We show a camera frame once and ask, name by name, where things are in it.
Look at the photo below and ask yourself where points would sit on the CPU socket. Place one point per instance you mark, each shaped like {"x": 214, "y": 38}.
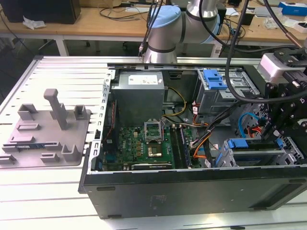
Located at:
{"x": 154, "y": 151}

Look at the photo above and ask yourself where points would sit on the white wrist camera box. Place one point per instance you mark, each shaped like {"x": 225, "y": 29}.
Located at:
{"x": 271, "y": 64}

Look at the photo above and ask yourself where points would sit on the hard disk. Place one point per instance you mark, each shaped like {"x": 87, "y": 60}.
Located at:
{"x": 237, "y": 143}

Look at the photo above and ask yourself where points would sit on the small black box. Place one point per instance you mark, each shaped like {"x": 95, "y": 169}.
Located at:
{"x": 249, "y": 20}

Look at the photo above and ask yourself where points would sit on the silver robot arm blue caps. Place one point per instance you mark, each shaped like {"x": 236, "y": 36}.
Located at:
{"x": 168, "y": 31}

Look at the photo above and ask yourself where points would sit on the blue plastic drive latch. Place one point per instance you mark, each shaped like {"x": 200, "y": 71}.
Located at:
{"x": 213, "y": 80}

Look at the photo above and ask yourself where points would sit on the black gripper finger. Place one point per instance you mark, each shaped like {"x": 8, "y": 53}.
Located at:
{"x": 274, "y": 107}
{"x": 296, "y": 134}

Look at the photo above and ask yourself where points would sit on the crumpled clear plastic bag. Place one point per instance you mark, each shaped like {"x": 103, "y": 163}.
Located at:
{"x": 33, "y": 22}

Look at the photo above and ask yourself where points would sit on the wooden desk white frame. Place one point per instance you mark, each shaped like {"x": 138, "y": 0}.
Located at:
{"x": 72, "y": 28}

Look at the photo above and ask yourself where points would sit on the black graphics card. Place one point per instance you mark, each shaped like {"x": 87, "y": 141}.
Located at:
{"x": 153, "y": 166}

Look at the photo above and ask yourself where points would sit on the black open PC case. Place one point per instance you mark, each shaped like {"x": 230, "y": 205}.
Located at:
{"x": 192, "y": 191}

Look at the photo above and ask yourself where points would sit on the large black box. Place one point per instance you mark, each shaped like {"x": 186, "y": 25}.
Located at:
{"x": 43, "y": 12}

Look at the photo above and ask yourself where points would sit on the black RAM stick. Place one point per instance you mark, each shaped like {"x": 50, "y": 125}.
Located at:
{"x": 176, "y": 146}

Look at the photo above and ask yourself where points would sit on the green motherboard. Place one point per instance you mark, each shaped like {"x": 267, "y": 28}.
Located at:
{"x": 134, "y": 143}

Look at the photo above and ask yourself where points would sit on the clear plastic bags pile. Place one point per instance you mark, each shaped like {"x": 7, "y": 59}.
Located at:
{"x": 287, "y": 22}

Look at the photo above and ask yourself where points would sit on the white open box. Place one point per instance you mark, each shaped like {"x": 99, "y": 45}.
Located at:
{"x": 302, "y": 27}

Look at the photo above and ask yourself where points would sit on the grey metal drive cage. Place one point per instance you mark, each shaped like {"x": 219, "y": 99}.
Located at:
{"x": 216, "y": 103}

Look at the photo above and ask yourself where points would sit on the flat silver box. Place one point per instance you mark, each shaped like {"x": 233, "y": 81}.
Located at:
{"x": 263, "y": 11}

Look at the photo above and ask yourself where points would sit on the black tall box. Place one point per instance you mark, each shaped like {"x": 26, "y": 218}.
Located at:
{"x": 223, "y": 14}

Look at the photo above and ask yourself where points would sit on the blue cardboard box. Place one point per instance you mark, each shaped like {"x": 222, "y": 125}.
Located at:
{"x": 295, "y": 9}

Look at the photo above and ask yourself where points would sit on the grey power supply unit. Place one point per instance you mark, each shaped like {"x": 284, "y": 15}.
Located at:
{"x": 136, "y": 100}

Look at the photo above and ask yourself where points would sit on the metal disk bay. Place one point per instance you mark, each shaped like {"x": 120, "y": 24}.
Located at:
{"x": 293, "y": 157}

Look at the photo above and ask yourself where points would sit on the grey plastic parts rack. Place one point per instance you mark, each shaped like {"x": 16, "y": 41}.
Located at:
{"x": 48, "y": 143}

